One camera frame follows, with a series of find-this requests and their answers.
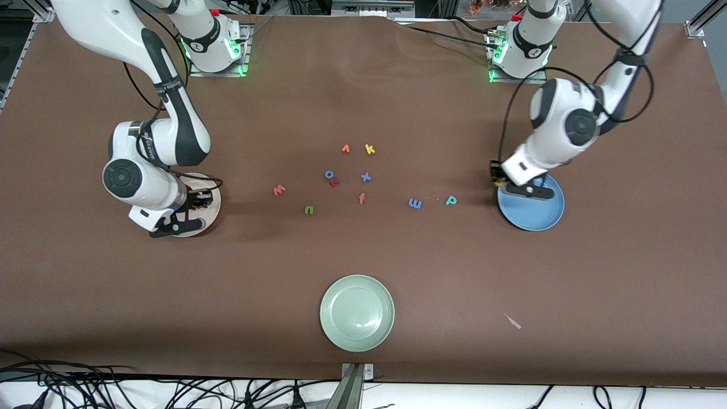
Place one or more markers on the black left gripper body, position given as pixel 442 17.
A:
pixel 496 171

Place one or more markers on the pink foam letter w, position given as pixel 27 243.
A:
pixel 279 191

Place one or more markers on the blue foam letter m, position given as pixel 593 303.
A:
pixel 415 204

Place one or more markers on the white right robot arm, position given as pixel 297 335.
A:
pixel 142 187

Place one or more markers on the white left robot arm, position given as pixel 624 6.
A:
pixel 568 125

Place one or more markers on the beige plate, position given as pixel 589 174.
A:
pixel 210 218

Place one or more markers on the blue plate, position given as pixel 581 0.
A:
pixel 534 216

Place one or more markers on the brown table cover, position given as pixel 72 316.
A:
pixel 397 255

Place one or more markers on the small white paper scrap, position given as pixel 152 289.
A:
pixel 513 322

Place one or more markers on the orange decorative object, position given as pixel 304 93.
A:
pixel 488 5

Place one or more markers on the green plate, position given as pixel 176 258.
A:
pixel 356 313

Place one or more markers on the grey metal box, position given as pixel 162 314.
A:
pixel 372 7

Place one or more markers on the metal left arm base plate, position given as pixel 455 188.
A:
pixel 539 80

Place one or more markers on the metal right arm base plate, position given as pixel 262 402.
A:
pixel 199 72

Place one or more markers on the aluminium frame rail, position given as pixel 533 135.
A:
pixel 28 42
pixel 701 17

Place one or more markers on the metal table edge bracket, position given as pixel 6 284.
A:
pixel 353 392

